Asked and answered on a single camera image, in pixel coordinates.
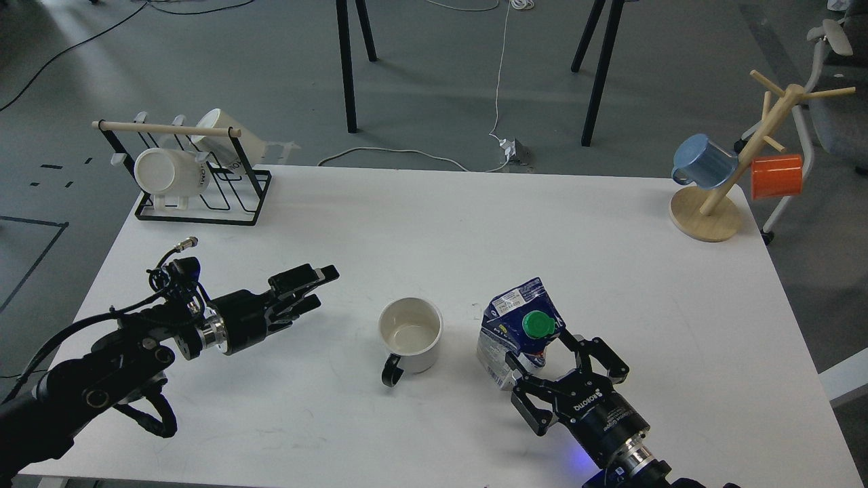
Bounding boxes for white power cable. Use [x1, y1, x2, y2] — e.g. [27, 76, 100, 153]
[318, 0, 536, 173]

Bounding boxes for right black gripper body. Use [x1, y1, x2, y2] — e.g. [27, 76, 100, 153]
[540, 371, 649, 470]

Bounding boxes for black table leg left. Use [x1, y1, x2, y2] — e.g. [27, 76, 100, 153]
[335, 0, 378, 134]

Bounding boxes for orange mug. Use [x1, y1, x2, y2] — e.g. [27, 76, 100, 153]
[751, 154, 804, 200]

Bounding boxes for wooden mug tree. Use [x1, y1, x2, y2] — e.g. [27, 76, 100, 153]
[669, 68, 856, 243]

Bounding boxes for blue mug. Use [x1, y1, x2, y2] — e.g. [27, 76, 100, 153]
[671, 134, 738, 190]

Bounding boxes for grey office chair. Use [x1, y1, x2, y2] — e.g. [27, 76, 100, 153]
[760, 1, 866, 244]

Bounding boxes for black floor cable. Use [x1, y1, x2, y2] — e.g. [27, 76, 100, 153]
[0, 0, 256, 115]

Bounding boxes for white mug rear on rack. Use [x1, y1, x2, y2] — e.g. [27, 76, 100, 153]
[191, 108, 267, 174]

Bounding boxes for black table leg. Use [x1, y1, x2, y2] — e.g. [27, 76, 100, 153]
[571, 0, 625, 147]
[335, 0, 378, 134]

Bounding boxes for grey power adapter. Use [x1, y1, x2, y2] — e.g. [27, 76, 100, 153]
[499, 138, 532, 165]

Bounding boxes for black table leg right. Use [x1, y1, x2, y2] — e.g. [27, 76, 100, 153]
[571, 0, 625, 147]

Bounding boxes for white mug with black handle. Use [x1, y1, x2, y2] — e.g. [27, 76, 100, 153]
[378, 297, 444, 387]

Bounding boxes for white mug front on rack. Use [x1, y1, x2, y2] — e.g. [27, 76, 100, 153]
[134, 148, 211, 211]

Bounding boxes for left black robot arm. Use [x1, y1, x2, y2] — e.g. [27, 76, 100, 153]
[2, 236, 339, 487]

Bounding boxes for white mug on rack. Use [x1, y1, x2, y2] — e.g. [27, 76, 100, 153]
[134, 148, 211, 211]
[191, 108, 267, 174]

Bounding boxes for black wire dish rack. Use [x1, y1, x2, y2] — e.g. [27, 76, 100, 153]
[91, 117, 272, 226]

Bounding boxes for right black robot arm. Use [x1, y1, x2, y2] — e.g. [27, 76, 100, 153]
[505, 333, 701, 487]

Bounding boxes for blue milk carton green cap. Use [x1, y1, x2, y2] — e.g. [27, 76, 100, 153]
[475, 277, 566, 391]

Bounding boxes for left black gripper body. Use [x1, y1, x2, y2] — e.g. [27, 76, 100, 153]
[207, 289, 289, 356]

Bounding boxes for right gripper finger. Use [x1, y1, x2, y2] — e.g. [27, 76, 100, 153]
[558, 329, 630, 381]
[505, 352, 562, 436]

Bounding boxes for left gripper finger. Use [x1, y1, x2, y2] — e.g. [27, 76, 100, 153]
[269, 296, 321, 334]
[267, 264, 339, 299]

